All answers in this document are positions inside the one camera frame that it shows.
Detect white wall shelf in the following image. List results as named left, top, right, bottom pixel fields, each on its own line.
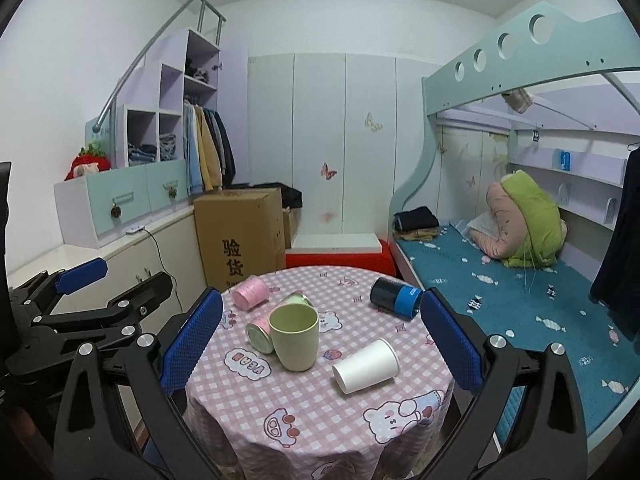
left=505, top=145, right=629, bottom=232

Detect dark blue cup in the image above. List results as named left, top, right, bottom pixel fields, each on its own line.
left=370, top=276, right=426, bottom=320

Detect pink cup with green base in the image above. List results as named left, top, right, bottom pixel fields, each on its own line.
left=245, top=314, right=275, bottom=355

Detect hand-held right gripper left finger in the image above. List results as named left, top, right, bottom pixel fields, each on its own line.
left=52, top=287, right=224, bottom=480

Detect low white cabinet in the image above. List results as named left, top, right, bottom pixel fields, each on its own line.
left=7, top=202, right=211, bottom=313

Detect blue patterned bed sheet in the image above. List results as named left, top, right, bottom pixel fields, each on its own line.
left=395, top=220, right=640, bottom=436

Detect yellow hanging jacket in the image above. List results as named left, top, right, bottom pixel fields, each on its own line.
left=192, top=105, right=224, bottom=192

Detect pink checked tablecloth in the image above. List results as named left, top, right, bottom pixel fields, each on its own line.
left=182, top=266, right=456, bottom=480

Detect white wardrobe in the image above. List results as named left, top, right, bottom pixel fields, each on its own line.
left=247, top=52, right=441, bottom=241

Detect small green cup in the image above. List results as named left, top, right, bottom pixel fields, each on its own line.
left=280, top=292, right=313, bottom=312

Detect light blue hanging shirt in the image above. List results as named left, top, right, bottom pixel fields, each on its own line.
left=182, top=101, right=199, bottom=196

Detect white pillow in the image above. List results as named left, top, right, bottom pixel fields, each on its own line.
left=465, top=211, right=501, bottom=241

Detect folded jeans pile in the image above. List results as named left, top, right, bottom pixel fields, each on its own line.
left=127, top=132, right=179, bottom=166

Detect metal handrail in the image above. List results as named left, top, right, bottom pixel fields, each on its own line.
left=95, top=0, right=227, bottom=133

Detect dark folded clothes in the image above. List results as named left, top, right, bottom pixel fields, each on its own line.
left=393, top=206, right=441, bottom=233

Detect tan folded clothes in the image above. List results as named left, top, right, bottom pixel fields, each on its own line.
left=395, top=227, right=444, bottom=247

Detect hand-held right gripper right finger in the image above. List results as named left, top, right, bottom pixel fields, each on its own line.
left=419, top=287, right=598, bottom=480

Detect plain pink cup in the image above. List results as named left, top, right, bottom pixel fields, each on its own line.
left=231, top=276, right=271, bottom=311

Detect black cable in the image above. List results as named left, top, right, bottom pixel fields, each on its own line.
left=144, top=230, right=177, bottom=283

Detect teal bunk bed frame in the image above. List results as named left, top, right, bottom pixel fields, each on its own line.
left=387, top=0, right=640, bottom=456

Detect large green cup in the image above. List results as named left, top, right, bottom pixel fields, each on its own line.
left=269, top=305, right=319, bottom=372

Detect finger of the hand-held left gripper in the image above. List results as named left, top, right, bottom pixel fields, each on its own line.
left=10, top=257, right=109, bottom=321
left=30, top=272, right=174, bottom=356

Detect dark hanging jacket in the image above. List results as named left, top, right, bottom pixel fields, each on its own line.
left=205, top=107, right=236, bottom=189

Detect red stool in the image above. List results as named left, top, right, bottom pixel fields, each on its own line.
left=285, top=240, right=398, bottom=279

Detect large cardboard box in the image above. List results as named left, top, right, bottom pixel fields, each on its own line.
left=193, top=187, right=287, bottom=292

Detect teal drawer cabinet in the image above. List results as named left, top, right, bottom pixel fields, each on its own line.
left=54, top=159, right=194, bottom=250

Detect white paper cup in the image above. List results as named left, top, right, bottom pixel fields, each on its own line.
left=332, top=338, right=401, bottom=396

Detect black bag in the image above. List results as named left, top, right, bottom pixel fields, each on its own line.
left=249, top=182, right=304, bottom=209

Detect purple stair cabinet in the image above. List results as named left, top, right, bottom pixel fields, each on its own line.
left=115, top=27, right=222, bottom=168

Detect dark hanging garment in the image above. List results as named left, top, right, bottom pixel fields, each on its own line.
left=590, top=147, right=640, bottom=342

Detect red plush toy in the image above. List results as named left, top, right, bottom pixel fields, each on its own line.
left=65, top=142, right=112, bottom=181

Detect green pink rolled blanket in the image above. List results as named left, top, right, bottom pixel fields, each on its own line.
left=500, top=170, right=563, bottom=268

